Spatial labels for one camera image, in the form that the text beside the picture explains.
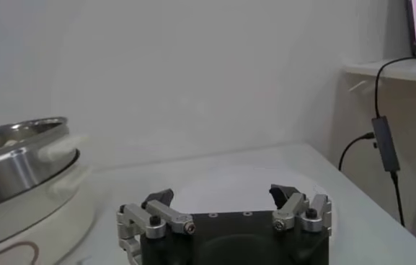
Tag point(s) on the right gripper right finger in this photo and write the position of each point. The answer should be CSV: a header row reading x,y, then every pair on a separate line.
x,y
292,209

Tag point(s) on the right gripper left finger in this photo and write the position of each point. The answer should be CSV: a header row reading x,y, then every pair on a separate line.
x,y
171,216

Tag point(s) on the round white plate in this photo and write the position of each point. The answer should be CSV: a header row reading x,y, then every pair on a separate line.
x,y
236,187

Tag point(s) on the black usb hub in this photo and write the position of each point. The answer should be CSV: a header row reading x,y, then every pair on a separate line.
x,y
386,144

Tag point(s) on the white electric cooker base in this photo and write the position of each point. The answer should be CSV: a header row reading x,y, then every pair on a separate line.
x,y
31,223

